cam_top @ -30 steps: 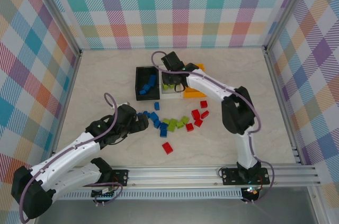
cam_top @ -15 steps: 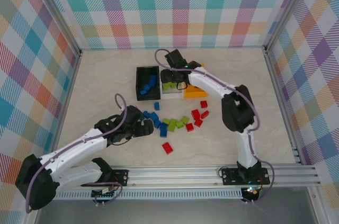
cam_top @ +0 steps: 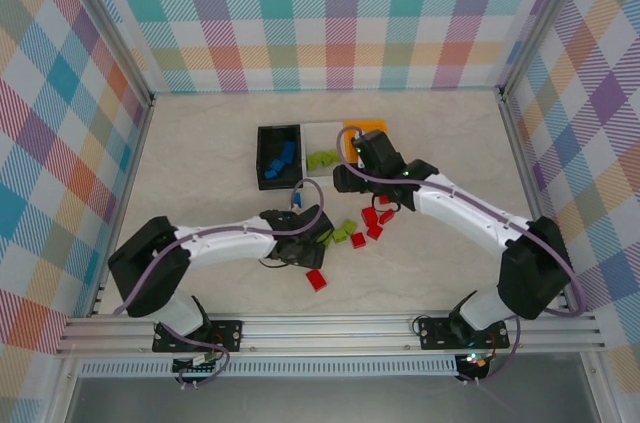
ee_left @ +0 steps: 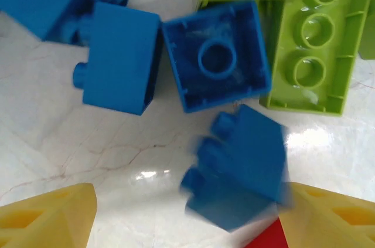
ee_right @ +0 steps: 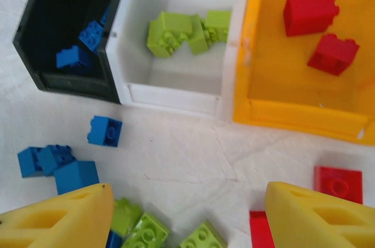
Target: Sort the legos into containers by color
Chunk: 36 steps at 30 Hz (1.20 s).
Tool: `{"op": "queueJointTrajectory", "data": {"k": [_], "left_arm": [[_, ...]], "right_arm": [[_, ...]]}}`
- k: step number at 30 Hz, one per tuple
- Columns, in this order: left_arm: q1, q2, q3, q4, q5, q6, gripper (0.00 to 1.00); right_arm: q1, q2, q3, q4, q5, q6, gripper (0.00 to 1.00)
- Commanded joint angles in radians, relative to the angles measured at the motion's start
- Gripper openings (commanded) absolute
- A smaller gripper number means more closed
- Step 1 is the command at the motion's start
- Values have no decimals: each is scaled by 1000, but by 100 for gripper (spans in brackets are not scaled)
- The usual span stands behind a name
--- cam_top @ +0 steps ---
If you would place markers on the large red lego brick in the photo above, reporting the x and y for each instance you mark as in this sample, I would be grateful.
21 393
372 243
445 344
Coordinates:
317 279

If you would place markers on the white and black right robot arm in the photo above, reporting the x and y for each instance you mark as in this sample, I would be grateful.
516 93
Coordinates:
465 208

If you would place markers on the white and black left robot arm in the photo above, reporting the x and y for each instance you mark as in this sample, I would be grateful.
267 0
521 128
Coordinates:
225 243

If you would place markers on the blue lego brick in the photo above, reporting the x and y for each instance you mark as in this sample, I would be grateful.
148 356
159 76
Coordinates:
276 165
289 149
296 199
271 174

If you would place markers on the white plastic container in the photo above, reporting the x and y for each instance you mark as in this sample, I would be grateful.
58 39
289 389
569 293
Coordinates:
320 135

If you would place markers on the orange plastic container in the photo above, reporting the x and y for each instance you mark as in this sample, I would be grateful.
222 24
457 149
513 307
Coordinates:
360 124

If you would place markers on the black plastic container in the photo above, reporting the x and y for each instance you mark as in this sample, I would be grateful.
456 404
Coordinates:
270 140

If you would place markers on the grey metal shelf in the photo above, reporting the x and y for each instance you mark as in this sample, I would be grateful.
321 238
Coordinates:
325 403

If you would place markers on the circuit board with lights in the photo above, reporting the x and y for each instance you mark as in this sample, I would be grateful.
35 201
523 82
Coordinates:
477 362

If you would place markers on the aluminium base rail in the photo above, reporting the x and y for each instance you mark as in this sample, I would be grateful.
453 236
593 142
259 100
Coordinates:
325 330

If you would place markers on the aluminium side rail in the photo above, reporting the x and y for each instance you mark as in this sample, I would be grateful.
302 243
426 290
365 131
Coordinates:
532 193
124 203

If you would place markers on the aluminium frame post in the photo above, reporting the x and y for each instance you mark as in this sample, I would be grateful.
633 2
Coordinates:
543 18
104 18

